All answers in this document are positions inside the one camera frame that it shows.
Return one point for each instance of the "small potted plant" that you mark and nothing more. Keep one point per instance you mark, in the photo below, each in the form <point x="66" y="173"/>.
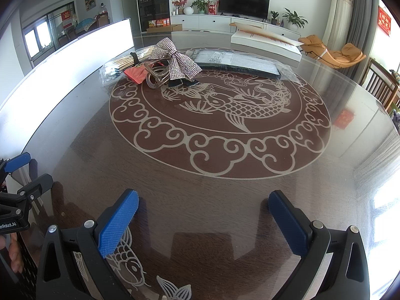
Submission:
<point x="274" y="17"/>

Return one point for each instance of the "long white panel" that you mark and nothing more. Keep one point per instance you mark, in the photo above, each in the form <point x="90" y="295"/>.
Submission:
<point x="78" y="50"/>

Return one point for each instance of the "white covered standing air conditioner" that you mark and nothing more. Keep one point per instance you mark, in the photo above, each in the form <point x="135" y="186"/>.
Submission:
<point x="337" y="12"/>

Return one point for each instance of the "cotton swab pack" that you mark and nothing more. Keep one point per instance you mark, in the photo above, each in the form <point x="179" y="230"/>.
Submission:
<point x="125" y="64"/>

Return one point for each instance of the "white television cabinet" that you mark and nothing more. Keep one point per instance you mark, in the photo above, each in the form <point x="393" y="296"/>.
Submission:
<point x="203" y="22"/>

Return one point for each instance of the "leafy potted plant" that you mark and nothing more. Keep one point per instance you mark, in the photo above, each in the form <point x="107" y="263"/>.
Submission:
<point x="200" y="4"/>

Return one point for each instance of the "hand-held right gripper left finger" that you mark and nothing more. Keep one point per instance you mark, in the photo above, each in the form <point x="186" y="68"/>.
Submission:
<point x="118" y="222"/>

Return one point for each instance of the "black package in clear bag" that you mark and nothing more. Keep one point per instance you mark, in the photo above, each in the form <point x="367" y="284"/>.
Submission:
<point x="237" y="64"/>

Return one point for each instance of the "red wall decoration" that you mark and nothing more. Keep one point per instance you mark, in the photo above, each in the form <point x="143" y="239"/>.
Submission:
<point x="384" y="20"/>

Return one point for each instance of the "black perforated basket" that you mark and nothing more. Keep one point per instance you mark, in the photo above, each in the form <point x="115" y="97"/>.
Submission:
<point x="29" y="272"/>

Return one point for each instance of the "white round vase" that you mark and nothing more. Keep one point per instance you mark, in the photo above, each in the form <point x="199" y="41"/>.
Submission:
<point x="188" y="10"/>

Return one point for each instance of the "red packet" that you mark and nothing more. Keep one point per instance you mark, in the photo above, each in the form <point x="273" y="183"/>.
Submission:
<point x="135" y="74"/>

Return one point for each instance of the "white flat box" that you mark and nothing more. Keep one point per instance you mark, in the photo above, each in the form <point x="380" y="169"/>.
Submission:
<point x="265" y="47"/>

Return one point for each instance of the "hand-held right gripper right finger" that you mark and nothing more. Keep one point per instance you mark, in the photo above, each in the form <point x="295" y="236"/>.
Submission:
<point x="287" y="225"/>

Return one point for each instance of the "cardboard box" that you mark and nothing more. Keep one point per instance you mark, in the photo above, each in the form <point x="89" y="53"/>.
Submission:
<point x="165" y="28"/>

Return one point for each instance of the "large green potted plant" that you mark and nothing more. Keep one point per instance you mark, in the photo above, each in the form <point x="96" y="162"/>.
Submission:
<point x="293" y="18"/>

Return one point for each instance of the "red gift box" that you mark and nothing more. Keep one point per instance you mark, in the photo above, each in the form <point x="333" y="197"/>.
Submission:
<point x="213" y="8"/>

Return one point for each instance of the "black television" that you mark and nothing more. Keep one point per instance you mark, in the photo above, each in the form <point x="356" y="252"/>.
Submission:
<point x="243" y="3"/>

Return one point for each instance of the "person's left hand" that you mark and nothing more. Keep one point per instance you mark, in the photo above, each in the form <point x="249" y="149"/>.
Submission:
<point x="15" y="256"/>

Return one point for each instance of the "grey curtain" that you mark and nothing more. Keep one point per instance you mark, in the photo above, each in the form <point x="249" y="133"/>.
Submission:
<point x="365" y="22"/>

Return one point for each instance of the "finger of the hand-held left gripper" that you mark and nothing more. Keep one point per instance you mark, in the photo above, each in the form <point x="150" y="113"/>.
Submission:
<point x="17" y="161"/>
<point x="37" y="186"/>

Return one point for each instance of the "blue cloth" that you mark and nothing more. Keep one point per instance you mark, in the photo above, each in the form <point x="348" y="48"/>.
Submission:
<point x="85" y="25"/>

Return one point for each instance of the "red flowers in vase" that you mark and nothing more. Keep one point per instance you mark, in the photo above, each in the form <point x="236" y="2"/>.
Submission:
<point x="180" y="4"/>

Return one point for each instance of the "orange lounge chair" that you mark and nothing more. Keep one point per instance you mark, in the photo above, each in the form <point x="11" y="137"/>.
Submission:
<point x="347" y="53"/>

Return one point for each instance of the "silver rhinestone bow hair clip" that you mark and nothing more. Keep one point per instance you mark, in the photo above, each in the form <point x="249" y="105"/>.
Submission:
<point x="178" y="61"/>

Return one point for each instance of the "wooden chair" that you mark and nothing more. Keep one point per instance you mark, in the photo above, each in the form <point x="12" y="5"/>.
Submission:
<point x="375" y="78"/>

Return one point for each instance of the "red door sign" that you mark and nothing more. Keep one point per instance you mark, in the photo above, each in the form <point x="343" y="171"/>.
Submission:
<point x="68" y="19"/>

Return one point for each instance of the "orange boxes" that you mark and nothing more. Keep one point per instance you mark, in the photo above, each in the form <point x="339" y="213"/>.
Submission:
<point x="159" y="22"/>

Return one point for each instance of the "water bottle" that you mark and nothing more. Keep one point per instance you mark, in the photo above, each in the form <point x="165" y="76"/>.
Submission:
<point x="103" y="8"/>

